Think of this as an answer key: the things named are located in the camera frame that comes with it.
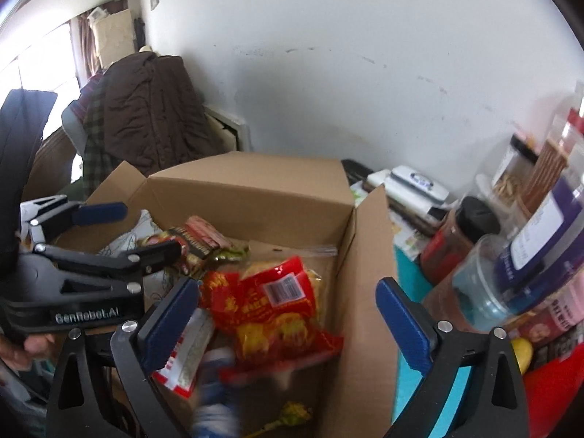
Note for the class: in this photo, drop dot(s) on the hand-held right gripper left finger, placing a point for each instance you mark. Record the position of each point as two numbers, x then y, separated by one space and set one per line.
169 324

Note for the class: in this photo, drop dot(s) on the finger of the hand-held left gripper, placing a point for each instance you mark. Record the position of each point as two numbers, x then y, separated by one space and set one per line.
150 255
102 213

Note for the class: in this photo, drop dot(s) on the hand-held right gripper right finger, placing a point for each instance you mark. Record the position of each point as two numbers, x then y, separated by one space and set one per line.
406 324

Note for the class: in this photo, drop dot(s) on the white and red packet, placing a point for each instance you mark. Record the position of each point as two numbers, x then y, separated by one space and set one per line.
191 351

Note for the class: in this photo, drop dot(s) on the dark red noodle packet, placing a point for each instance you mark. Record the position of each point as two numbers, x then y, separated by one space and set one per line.
200 237

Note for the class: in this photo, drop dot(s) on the red snack bag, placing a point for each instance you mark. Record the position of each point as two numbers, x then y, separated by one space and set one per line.
269 315

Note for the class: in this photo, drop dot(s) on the blue blueberry print tube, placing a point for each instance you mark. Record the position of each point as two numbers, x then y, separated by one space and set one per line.
214 415

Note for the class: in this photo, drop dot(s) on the brown cardboard box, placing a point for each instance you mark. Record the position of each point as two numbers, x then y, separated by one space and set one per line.
255 200

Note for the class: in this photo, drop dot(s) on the yellow candy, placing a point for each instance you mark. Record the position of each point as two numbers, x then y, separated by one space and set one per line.
294 413

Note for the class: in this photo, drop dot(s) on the clear container of snacks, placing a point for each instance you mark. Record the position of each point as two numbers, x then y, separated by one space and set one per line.
502 182

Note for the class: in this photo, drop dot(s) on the person's left hand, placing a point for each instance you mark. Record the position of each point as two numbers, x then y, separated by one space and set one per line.
39 344

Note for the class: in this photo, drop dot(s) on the white patterned bag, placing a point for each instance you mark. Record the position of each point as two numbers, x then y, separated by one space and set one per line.
137 232

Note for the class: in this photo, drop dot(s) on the teal bubble mat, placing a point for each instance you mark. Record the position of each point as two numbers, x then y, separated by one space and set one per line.
408 278

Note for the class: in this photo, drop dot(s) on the green plaid cloth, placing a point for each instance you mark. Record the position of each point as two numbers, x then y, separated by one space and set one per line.
96 146

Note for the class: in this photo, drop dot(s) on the clear plastic jar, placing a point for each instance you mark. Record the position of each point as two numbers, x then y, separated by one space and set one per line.
479 287

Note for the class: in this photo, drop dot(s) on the window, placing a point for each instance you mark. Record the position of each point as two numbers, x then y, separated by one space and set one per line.
41 64

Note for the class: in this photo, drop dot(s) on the black lidded brown jar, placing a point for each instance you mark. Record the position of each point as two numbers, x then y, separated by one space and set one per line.
451 237

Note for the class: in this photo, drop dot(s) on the brown quilted jacket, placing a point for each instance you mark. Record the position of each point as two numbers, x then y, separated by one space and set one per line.
155 109

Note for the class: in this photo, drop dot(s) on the yellow green fruit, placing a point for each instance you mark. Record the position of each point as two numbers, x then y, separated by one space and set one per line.
522 356

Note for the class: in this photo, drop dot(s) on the brown curtain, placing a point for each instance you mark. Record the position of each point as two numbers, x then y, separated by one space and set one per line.
84 50

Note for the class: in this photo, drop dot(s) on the white electronic device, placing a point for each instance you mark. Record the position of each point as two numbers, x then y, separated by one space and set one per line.
419 182

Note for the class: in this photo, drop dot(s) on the cream board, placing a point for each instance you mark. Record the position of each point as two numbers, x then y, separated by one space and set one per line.
114 39

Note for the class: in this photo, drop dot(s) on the purple labelled jar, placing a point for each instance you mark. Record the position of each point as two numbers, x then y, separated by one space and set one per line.
543 246

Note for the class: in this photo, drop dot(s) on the red plastic container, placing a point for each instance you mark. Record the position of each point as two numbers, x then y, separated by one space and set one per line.
556 401

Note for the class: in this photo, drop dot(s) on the container of wooden sticks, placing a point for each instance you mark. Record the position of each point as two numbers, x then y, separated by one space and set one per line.
545 173

